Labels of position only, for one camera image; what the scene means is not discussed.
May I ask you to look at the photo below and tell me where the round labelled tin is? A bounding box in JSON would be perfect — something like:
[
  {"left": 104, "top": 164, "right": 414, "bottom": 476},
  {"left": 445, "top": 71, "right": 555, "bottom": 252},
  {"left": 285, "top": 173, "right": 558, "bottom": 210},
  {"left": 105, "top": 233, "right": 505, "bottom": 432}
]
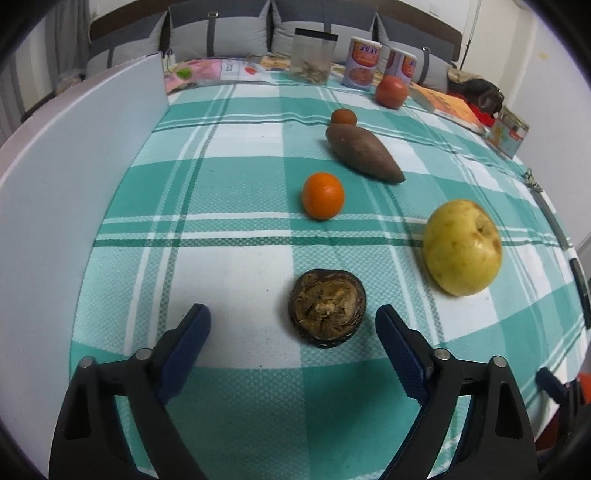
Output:
[{"left": 485, "top": 105, "right": 530, "bottom": 160}]

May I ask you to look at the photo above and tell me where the pointed brown sweet potato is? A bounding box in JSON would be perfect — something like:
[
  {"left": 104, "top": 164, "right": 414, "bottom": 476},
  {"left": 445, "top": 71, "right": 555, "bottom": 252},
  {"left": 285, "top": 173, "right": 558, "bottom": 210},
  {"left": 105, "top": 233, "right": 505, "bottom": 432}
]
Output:
[{"left": 325, "top": 124, "right": 406, "bottom": 185}]

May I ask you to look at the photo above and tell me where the dark brown handbag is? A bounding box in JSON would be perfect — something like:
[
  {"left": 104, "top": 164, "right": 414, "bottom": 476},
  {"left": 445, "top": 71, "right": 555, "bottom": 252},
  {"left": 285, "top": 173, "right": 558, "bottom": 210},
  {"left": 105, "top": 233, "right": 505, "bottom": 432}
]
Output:
[{"left": 447, "top": 67, "right": 505, "bottom": 116}]

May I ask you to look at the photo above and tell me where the red tomato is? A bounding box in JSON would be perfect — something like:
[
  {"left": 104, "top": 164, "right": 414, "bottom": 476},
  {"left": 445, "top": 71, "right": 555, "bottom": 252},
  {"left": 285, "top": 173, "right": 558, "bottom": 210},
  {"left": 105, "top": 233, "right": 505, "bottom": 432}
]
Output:
[{"left": 374, "top": 75, "right": 410, "bottom": 110}]

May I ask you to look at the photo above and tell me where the pink labelled can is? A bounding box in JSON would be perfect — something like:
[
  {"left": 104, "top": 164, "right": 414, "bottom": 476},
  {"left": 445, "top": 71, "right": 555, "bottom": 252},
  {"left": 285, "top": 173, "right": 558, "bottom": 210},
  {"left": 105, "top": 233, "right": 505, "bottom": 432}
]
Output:
[
  {"left": 342, "top": 37, "right": 382, "bottom": 90},
  {"left": 385, "top": 46, "right": 418, "bottom": 86}
]

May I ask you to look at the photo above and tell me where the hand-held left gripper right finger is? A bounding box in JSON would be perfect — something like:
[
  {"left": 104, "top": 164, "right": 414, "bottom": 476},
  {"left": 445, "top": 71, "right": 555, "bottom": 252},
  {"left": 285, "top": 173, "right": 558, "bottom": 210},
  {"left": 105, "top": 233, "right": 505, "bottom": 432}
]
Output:
[{"left": 375, "top": 305, "right": 539, "bottom": 480}]

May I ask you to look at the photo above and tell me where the grey curtain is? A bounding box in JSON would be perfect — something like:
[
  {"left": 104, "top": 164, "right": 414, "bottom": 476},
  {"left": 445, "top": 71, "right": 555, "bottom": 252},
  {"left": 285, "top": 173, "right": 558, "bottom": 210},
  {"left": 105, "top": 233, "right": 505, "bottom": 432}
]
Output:
[{"left": 0, "top": 0, "right": 93, "bottom": 134}]

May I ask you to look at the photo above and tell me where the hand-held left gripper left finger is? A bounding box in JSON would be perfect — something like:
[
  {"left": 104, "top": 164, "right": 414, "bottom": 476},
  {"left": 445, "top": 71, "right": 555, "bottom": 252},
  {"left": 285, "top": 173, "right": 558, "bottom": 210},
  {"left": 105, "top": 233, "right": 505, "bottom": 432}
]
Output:
[{"left": 48, "top": 302, "right": 213, "bottom": 480}]

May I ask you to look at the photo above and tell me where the white foam board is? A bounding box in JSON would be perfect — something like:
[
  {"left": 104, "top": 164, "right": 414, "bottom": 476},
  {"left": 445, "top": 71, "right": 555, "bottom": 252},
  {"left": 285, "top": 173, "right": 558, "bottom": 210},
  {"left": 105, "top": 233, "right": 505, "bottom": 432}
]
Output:
[{"left": 0, "top": 51, "right": 170, "bottom": 464}]

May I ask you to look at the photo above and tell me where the orange book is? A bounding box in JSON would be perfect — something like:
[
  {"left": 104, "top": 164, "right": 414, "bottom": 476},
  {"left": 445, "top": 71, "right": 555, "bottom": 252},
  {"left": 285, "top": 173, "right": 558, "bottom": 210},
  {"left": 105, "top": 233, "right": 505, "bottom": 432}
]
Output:
[{"left": 409, "top": 82, "right": 490, "bottom": 136}]

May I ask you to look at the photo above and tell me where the dried brown mangosteen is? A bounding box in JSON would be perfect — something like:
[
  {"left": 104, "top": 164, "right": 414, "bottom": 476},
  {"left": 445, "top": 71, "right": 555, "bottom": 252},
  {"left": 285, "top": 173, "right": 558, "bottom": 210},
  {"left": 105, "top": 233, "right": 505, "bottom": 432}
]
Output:
[{"left": 287, "top": 269, "right": 368, "bottom": 350}]

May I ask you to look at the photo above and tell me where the green plaid tablecloth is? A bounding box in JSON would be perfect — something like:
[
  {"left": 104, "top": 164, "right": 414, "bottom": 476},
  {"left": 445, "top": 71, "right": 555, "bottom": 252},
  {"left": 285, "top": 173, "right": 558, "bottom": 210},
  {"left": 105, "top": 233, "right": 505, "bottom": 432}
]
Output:
[{"left": 71, "top": 67, "right": 589, "bottom": 480}]

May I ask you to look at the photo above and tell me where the white snack packet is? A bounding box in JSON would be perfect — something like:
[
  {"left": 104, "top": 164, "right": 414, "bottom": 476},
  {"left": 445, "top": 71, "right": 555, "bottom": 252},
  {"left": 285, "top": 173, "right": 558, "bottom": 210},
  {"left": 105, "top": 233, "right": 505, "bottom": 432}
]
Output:
[{"left": 217, "top": 60, "right": 278, "bottom": 84}]

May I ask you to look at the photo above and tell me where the yellow apple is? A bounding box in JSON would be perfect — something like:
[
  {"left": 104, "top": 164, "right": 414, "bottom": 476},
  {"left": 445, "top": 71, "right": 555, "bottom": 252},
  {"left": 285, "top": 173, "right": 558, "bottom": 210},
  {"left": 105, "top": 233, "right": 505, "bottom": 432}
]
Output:
[{"left": 422, "top": 199, "right": 504, "bottom": 297}]

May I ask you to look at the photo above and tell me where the floral bedsheet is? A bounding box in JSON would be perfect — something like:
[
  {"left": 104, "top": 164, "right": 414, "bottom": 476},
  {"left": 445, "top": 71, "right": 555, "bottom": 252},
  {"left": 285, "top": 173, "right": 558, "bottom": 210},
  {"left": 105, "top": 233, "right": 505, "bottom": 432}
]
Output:
[{"left": 164, "top": 53, "right": 416, "bottom": 93}]

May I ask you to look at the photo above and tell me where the clear jar with black lid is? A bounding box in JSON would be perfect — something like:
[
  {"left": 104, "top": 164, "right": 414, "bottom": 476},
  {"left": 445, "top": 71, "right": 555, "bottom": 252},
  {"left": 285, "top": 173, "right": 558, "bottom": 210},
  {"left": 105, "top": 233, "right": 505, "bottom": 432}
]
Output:
[{"left": 290, "top": 28, "right": 339, "bottom": 85}]

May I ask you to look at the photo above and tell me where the pink snack packet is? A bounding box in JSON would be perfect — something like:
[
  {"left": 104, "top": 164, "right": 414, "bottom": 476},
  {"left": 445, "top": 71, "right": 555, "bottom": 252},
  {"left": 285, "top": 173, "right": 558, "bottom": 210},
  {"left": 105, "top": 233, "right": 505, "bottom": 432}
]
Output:
[{"left": 164, "top": 59, "right": 227, "bottom": 93}]

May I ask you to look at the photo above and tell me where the small bright orange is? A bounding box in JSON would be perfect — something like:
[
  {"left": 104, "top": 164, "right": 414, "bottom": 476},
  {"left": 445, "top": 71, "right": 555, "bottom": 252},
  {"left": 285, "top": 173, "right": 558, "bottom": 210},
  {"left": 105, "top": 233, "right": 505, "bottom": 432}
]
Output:
[{"left": 301, "top": 172, "right": 346, "bottom": 220}]

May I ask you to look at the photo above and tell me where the grey two-tone pillow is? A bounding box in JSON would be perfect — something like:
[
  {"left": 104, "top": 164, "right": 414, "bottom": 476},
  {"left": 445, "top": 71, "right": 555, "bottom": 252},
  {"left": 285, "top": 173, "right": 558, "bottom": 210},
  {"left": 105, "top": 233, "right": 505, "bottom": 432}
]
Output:
[
  {"left": 87, "top": 9, "right": 169, "bottom": 77},
  {"left": 167, "top": 0, "right": 273, "bottom": 61},
  {"left": 270, "top": 0, "right": 380, "bottom": 63},
  {"left": 376, "top": 13, "right": 455, "bottom": 90}
]

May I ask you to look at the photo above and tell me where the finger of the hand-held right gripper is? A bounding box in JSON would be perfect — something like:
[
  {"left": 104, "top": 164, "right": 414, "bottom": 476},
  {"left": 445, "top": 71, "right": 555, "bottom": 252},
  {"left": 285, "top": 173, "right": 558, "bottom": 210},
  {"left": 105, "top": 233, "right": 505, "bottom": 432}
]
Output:
[{"left": 534, "top": 367, "right": 584, "bottom": 411}]

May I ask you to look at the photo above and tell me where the clear plastic snack bag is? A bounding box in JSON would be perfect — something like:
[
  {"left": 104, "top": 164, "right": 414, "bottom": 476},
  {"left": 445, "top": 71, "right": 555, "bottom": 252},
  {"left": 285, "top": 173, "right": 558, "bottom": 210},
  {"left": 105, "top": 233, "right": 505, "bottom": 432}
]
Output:
[{"left": 55, "top": 69, "right": 89, "bottom": 95}]

